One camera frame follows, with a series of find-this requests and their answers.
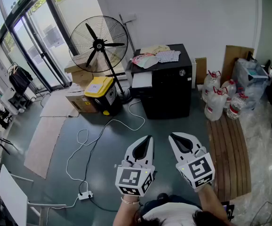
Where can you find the person's right forearm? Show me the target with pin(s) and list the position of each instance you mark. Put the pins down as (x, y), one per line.
(211, 204)

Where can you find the beige cloth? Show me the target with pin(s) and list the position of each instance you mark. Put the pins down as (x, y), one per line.
(154, 49)

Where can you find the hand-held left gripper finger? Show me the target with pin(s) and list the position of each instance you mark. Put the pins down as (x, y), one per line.
(131, 152)
(150, 154)

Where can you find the clear plastic storage box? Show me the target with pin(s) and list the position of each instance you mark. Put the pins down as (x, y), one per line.
(251, 81)

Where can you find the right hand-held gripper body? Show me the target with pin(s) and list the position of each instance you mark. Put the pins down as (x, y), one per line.
(199, 171)

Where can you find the grey dustpan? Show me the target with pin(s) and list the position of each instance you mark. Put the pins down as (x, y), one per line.
(129, 69)

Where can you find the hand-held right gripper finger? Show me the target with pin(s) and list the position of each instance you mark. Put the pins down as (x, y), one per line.
(192, 143)
(177, 153)

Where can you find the person's white shirt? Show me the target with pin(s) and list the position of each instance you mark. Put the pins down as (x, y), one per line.
(171, 214)

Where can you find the silver washing machine knob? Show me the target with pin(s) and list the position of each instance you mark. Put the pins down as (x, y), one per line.
(182, 72)

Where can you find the black bin with yellow lid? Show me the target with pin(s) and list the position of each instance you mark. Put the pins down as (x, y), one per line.
(98, 87)

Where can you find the black pedestal fan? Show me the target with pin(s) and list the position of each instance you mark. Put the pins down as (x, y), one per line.
(99, 45)

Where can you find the white power strip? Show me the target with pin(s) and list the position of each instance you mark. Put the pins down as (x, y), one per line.
(85, 195)

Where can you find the white checked cloth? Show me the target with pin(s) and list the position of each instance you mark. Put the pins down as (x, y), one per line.
(167, 56)

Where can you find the glass sliding doors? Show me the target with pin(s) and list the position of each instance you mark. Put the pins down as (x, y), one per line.
(32, 46)

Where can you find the printed cardboard box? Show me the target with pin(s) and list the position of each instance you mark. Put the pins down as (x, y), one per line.
(79, 102)

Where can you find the black tablet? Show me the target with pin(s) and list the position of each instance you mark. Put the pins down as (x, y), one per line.
(227, 212)

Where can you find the black washing machine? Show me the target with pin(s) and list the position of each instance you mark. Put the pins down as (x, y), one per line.
(171, 93)

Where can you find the wooden slatted platform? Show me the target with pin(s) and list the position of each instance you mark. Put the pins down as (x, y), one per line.
(230, 156)

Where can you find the white table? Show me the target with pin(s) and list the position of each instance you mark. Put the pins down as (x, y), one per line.
(12, 196)

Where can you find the flattened cardboard sheet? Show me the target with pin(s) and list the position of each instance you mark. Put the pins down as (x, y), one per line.
(56, 106)

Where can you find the tall cardboard sheet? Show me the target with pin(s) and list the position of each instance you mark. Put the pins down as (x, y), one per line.
(231, 62)

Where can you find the person's left forearm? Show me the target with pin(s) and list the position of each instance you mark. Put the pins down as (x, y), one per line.
(125, 212)

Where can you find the clothes rack with dark garments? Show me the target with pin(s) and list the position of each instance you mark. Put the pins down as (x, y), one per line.
(19, 79)

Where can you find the large plain cardboard box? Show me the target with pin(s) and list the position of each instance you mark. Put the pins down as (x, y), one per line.
(79, 75)

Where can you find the pink detergent pouch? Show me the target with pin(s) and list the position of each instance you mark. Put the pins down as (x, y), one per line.
(145, 60)

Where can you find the person's legs dark trousers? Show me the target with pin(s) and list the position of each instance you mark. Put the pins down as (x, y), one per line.
(173, 198)

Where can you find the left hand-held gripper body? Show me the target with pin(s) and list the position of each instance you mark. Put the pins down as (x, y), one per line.
(129, 179)

